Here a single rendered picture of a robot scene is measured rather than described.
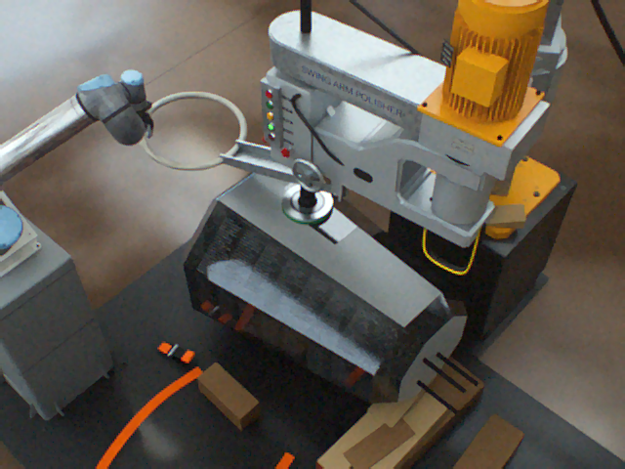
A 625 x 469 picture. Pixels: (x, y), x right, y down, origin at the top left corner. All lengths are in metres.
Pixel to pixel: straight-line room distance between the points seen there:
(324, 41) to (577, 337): 2.12
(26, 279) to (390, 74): 1.61
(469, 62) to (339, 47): 0.61
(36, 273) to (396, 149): 1.50
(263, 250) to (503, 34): 1.46
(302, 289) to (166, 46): 2.95
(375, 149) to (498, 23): 0.71
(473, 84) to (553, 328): 2.10
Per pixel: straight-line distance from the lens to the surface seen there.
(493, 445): 3.46
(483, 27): 2.09
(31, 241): 3.17
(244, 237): 3.17
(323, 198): 3.20
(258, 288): 3.13
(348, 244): 3.07
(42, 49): 5.78
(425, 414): 3.33
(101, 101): 2.67
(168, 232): 4.28
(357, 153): 2.65
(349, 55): 2.53
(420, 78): 2.45
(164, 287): 4.02
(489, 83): 2.10
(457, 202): 2.54
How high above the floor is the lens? 3.19
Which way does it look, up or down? 50 degrees down
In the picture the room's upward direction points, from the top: 1 degrees counter-clockwise
